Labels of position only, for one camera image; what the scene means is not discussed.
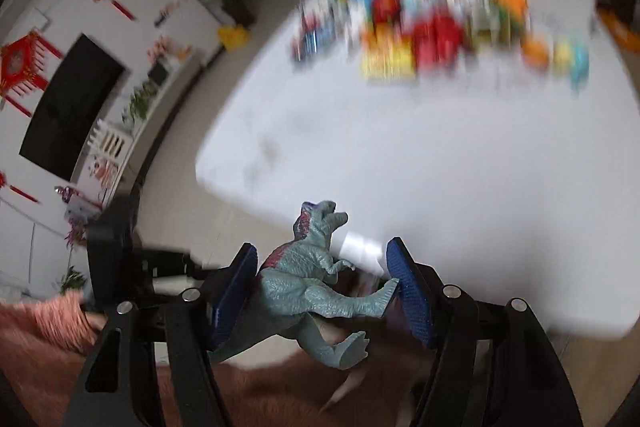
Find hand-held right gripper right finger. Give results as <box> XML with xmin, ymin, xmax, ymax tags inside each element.
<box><xmin>386</xmin><ymin>237</ymin><xmax>583</xmax><ymax>427</ymax></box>

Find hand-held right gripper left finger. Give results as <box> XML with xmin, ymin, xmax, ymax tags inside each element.
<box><xmin>62</xmin><ymin>243</ymin><xmax>258</xmax><ymax>427</ymax></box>

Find green potted plant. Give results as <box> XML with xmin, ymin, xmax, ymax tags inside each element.
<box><xmin>122</xmin><ymin>79</ymin><xmax>162</xmax><ymax>128</ymax></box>

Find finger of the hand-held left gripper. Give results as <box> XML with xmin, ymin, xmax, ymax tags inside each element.
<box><xmin>132</xmin><ymin>248</ymin><xmax>206</xmax><ymax>282</ymax></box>

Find small red hanging decoration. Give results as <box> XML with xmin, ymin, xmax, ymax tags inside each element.
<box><xmin>0</xmin><ymin>171</ymin><xmax>40</xmax><ymax>206</ymax></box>

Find white television cabinet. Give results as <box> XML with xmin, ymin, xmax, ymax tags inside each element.
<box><xmin>65</xmin><ymin>52</ymin><xmax>221</xmax><ymax>219</ymax></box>

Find black television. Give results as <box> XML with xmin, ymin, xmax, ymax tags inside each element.
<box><xmin>19</xmin><ymin>33</ymin><xmax>126</xmax><ymax>182</ymax></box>

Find yellow ornament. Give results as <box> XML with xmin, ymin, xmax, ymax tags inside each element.
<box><xmin>217</xmin><ymin>24</ymin><xmax>251</xmax><ymax>52</ymax></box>

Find grey-green dinosaur toy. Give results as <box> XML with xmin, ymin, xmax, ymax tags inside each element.
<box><xmin>207</xmin><ymin>200</ymin><xmax>401</xmax><ymax>370</ymax></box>

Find red knot wall decoration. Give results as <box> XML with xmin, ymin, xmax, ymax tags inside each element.
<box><xmin>0</xmin><ymin>32</ymin><xmax>64</xmax><ymax>116</ymax></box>

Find pink fluffy pants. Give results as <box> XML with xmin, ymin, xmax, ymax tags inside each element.
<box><xmin>0</xmin><ymin>291</ymin><xmax>438</xmax><ymax>427</ymax></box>

